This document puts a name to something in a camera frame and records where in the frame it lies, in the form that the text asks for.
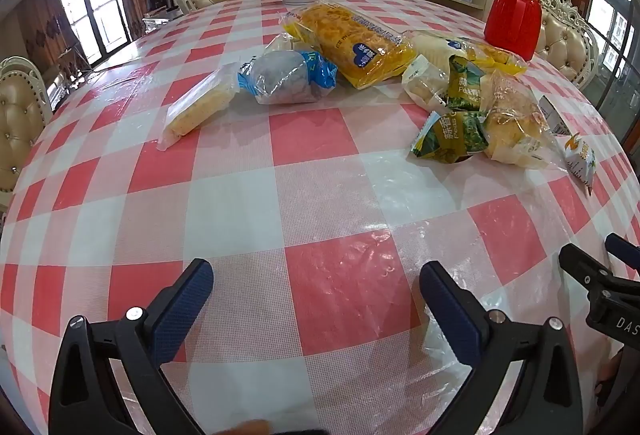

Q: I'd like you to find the dark-framed glass door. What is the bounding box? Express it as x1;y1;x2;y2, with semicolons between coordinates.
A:
57;0;133;66

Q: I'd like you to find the green snack packet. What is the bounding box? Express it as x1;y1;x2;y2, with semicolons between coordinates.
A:
446;56;488;112
410;111;490;164

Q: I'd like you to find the clear-wrapped cake slice packet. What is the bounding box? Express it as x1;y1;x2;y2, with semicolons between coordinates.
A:
157;62;241;152

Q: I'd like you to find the small white packet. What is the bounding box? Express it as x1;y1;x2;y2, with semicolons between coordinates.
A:
540;95;573;138

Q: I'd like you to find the small pale bun packet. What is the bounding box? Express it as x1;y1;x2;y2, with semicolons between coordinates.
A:
402;55;451;110

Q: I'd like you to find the large yellow bread package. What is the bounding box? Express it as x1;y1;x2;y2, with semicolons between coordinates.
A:
282;1;416;90

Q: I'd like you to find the blue clear bread packet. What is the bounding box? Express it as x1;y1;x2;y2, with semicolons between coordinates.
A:
237;50;338;106

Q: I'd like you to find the white television cabinet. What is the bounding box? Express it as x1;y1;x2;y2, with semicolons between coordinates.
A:
142;7;183;33

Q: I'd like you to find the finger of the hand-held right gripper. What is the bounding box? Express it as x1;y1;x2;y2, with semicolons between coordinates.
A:
559;242;640;298
604;233;640;274

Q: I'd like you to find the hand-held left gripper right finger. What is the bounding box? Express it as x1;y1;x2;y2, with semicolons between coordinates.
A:
419;260;583;435

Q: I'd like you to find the red checked tablecloth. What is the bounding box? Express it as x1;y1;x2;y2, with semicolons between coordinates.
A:
0;0;640;435

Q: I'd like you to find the red thermos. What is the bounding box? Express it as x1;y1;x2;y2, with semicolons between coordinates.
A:
484;0;543;62

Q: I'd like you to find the clear-wrapped bread bun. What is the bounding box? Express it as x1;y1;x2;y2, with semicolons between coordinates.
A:
480;70;556;168

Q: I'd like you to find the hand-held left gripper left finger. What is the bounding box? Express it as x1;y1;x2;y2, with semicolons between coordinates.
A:
48;258;215;435

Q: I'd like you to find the orange white snack packet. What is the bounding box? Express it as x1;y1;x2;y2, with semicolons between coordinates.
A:
562;133;598;196

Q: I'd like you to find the side window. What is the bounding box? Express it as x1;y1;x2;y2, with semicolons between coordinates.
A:
587;0;640;66

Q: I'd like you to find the yellow cake packet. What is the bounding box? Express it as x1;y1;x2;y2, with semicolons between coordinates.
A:
410;30;528;76

